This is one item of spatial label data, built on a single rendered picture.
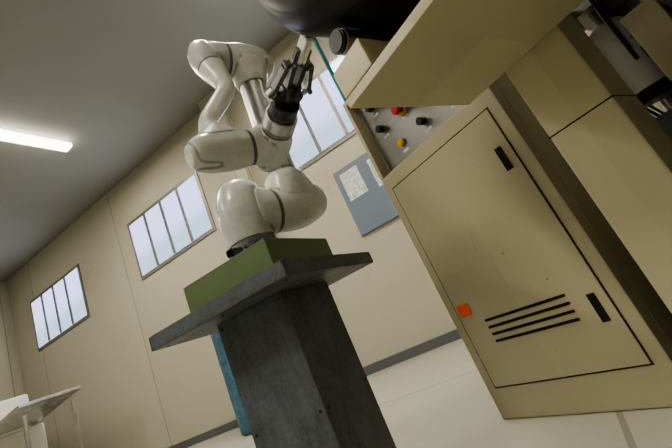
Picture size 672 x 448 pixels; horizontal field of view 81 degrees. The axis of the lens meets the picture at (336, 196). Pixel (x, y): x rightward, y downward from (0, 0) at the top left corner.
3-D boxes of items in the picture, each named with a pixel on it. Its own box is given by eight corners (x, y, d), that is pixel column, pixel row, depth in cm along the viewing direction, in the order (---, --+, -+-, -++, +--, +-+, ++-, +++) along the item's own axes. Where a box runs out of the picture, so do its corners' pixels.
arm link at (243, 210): (221, 258, 127) (201, 199, 134) (271, 246, 138) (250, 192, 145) (236, 237, 115) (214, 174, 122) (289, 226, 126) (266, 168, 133)
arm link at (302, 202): (268, 240, 139) (318, 229, 153) (288, 225, 127) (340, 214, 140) (210, 59, 157) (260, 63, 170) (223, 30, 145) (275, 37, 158)
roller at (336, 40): (452, 39, 91) (467, 48, 88) (443, 58, 93) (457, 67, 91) (332, 23, 70) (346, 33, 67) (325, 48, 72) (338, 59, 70)
